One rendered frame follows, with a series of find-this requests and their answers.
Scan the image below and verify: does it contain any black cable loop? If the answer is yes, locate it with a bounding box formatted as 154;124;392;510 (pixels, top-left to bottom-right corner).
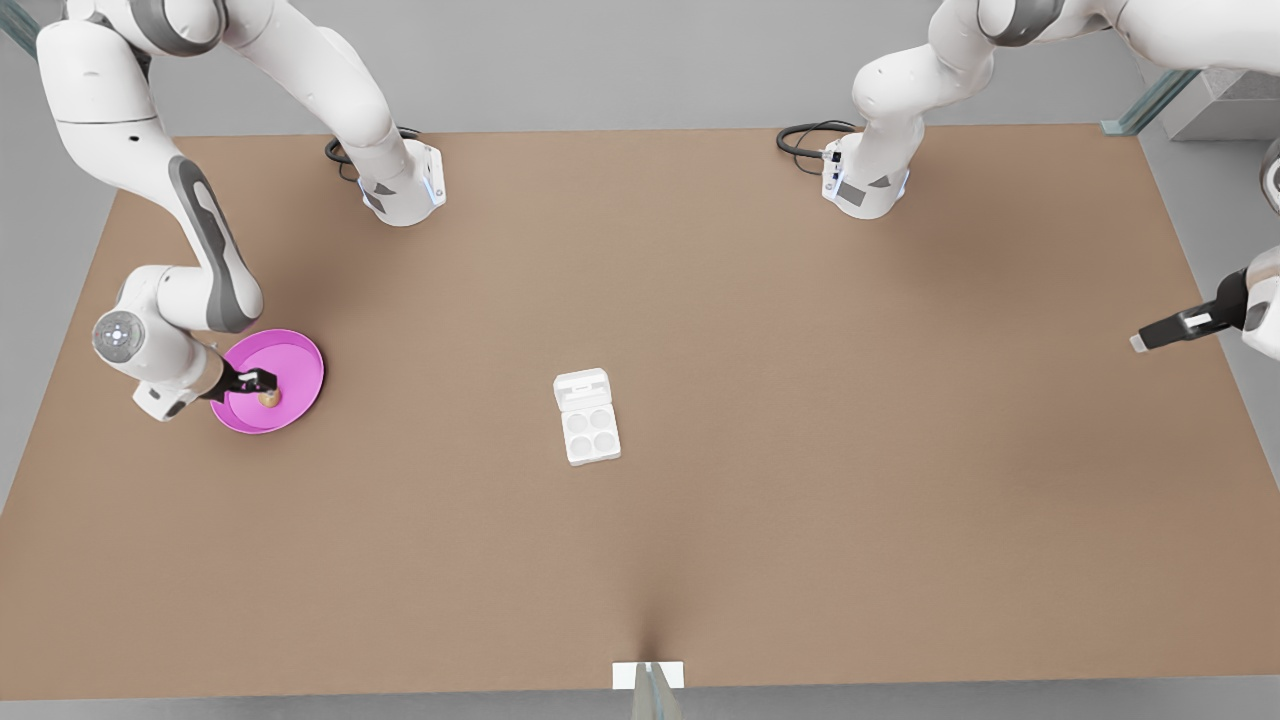
324;127;421;184
776;120;861;177

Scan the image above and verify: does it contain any white egg box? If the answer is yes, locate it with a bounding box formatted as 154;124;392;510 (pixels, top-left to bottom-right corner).
561;402;622;467

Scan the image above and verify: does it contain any grey box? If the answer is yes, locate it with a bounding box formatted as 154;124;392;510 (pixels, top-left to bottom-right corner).
1160;68;1280;142

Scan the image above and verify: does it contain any white egg box lid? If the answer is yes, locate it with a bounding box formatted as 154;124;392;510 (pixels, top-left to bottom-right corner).
553;368;613;412

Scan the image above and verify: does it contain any pink round plate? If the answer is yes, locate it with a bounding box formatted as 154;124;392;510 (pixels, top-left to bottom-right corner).
210;329;325;435

